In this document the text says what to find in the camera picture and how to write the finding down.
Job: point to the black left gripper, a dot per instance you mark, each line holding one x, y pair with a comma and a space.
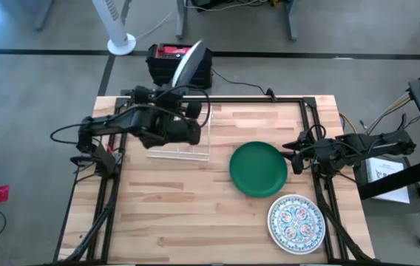
165, 99

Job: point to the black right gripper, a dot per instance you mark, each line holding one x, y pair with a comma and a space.
313, 153

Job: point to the green plate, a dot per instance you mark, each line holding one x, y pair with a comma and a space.
258, 170

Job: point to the blue white grid plate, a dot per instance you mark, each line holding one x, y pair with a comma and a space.
189, 64

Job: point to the colourful floral pattern plate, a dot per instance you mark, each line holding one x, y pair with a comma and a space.
296, 224

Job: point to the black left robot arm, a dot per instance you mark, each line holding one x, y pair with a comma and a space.
121, 123

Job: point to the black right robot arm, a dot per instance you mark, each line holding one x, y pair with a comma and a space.
372, 142

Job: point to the red black power station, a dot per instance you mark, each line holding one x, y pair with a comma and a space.
162, 74

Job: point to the white tower fan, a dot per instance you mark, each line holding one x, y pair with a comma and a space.
121, 44

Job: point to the grey desk leg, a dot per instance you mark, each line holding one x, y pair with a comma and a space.
43, 14
293, 22
181, 18

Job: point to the white paper manual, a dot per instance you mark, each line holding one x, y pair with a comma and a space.
383, 177

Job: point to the grey box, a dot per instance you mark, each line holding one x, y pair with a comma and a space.
387, 208

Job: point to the black aluminium table frame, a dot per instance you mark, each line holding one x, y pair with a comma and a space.
250, 99

